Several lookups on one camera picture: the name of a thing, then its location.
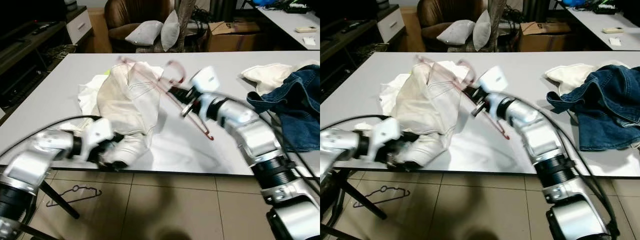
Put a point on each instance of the dark red plastic hanger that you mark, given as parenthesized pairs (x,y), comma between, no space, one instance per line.
(494,126)
(198,123)

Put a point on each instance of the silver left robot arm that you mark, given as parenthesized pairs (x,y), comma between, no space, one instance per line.
(45,145)
(340,142)

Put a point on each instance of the grey pillow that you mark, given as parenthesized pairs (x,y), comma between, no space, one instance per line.
(482,30)
(170,30)
(145,32)
(456,32)

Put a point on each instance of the brownish patterned curtain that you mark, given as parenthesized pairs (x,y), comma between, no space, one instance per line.
(186,15)
(497,15)

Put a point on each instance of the white desk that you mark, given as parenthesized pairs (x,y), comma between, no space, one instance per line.
(290,20)
(600,20)

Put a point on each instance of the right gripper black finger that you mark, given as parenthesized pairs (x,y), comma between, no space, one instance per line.
(178,93)
(472,92)

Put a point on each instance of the small white paper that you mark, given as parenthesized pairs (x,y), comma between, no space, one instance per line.
(309,41)
(615,41)

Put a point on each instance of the brown cardboard box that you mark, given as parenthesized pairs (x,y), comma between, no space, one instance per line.
(545,40)
(232,40)

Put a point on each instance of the black television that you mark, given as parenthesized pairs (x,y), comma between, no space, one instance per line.
(345,10)
(30,12)

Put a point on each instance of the black table leg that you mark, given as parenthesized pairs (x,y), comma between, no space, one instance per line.
(60,200)
(365,196)

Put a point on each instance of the brown leather armchair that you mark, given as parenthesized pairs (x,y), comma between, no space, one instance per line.
(135,10)
(450,10)

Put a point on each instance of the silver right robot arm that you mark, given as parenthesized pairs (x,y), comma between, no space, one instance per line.
(535,130)
(250,130)

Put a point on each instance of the blue denim jeans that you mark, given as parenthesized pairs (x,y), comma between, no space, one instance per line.
(295,110)
(605,110)

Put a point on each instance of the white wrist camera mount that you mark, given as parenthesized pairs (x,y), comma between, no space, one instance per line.
(385,132)
(206,80)
(492,79)
(97,134)

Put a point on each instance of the cream white stitched jacket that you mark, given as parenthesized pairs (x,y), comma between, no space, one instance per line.
(430,100)
(127,100)

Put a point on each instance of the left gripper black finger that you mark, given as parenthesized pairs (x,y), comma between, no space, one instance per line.
(121,138)
(115,166)
(405,165)
(411,137)

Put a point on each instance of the black desk clutter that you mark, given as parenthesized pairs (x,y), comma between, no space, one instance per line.
(297,7)
(605,7)

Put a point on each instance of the dark television console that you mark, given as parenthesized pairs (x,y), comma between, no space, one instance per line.
(345,40)
(25,60)

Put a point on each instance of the cream remote control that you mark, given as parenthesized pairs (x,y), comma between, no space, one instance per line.
(306,29)
(613,30)

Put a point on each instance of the cream crumpled garment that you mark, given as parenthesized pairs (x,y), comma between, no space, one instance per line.
(265,75)
(567,75)

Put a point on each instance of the white console drawer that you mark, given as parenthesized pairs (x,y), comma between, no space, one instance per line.
(80,27)
(391,25)

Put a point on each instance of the blue object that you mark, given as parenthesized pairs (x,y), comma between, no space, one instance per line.
(265,2)
(575,2)

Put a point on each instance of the white crumpled cloth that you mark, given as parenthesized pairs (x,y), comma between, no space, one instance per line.
(90,97)
(392,95)

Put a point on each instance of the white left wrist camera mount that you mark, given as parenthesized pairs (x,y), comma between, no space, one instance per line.
(97,134)
(385,132)

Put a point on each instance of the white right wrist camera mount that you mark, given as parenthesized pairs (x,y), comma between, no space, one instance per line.
(492,79)
(206,80)

